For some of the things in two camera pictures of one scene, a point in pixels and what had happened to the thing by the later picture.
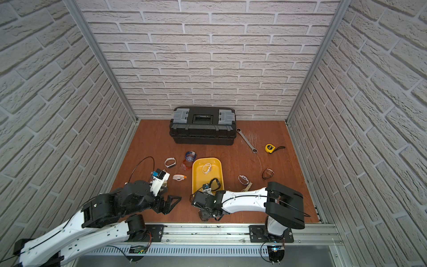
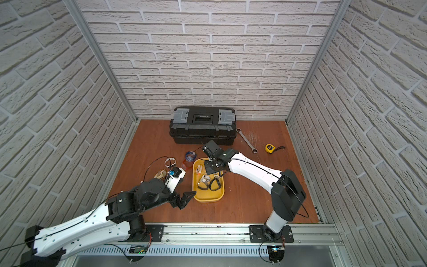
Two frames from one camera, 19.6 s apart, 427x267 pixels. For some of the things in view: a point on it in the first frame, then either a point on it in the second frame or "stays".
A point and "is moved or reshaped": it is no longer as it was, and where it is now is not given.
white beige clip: (179, 177) is moved or reshaped
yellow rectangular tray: (204, 169) stays
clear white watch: (207, 168) is moved or reshaped
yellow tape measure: (269, 148) stays
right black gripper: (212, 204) → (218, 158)
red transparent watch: (186, 164) stays
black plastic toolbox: (203, 125) stays
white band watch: (171, 165) stays
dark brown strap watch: (204, 214) → (200, 188)
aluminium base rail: (323, 239) stays
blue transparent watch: (190, 156) stays
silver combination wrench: (254, 150) stays
